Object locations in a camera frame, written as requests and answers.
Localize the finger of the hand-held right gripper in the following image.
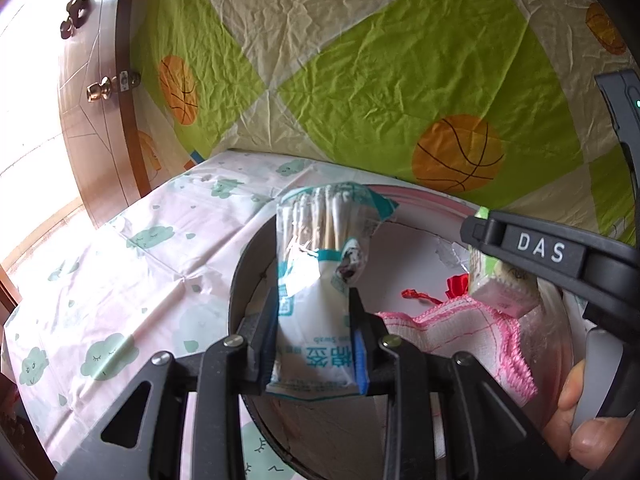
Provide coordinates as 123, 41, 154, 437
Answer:
460, 209, 506, 262

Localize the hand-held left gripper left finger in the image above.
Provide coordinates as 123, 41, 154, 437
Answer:
60, 286, 281, 480

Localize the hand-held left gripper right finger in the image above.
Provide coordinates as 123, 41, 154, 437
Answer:
348, 287, 573, 480

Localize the cotton swab packet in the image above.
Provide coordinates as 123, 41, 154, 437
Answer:
265, 182, 401, 403

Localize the green tissue pack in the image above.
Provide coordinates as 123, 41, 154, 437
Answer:
467, 247, 541, 318

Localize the round metal tin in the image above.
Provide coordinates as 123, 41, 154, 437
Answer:
227, 185, 576, 476

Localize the white cloth with pink trim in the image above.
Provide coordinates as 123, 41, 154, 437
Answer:
375, 297, 538, 408

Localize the person's right hand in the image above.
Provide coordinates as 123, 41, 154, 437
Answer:
542, 360, 640, 480

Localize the brown wooden door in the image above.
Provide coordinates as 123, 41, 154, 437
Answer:
0, 0, 151, 221

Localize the dark wooden furniture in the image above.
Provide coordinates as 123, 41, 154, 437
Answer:
0, 375, 31, 466

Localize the brass door knob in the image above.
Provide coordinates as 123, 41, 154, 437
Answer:
86, 71, 142, 103

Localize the door ornament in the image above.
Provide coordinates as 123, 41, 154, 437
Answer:
59, 0, 98, 41

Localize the green basketball print wall sheet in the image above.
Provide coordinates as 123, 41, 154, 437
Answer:
115, 0, 640, 241

